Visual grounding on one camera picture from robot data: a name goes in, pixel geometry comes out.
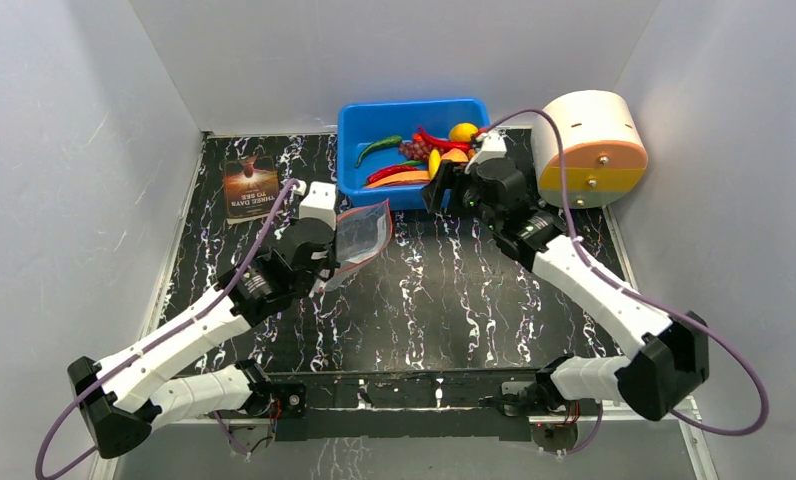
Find green chili pepper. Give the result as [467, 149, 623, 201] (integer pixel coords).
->
[355, 135, 403, 168]

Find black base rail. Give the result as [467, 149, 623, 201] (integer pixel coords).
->
[225, 367, 605, 444]

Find round white orange drawer box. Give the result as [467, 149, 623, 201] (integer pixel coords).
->
[543, 90, 648, 209]

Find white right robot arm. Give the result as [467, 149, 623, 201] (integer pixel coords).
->
[421, 158, 709, 421]

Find blue plastic bin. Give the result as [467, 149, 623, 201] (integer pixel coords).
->
[336, 98, 488, 210]

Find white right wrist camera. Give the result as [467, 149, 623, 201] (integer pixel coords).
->
[470, 129, 507, 164]

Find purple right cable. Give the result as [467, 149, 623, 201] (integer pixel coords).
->
[480, 107, 770, 438]

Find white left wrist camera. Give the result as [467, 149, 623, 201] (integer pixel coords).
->
[298, 181, 337, 230]

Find purple cable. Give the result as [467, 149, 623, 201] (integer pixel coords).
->
[34, 177, 301, 480]
[480, 107, 770, 438]

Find yellow mango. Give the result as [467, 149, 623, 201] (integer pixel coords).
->
[448, 122, 479, 143]

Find yellow banana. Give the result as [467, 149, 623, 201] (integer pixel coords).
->
[427, 149, 442, 180]

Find clear zip bag orange seal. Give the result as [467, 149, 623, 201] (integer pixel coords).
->
[315, 200, 393, 292]

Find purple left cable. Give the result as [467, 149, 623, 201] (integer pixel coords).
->
[34, 177, 301, 480]

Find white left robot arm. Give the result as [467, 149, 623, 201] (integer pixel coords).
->
[67, 218, 336, 459]

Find purple grape bunch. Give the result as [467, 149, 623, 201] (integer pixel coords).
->
[398, 141, 434, 163]

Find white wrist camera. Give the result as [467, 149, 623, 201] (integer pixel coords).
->
[470, 129, 507, 164]
[298, 181, 337, 230]

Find dark paperback book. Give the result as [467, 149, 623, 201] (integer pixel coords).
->
[223, 155, 280, 225]

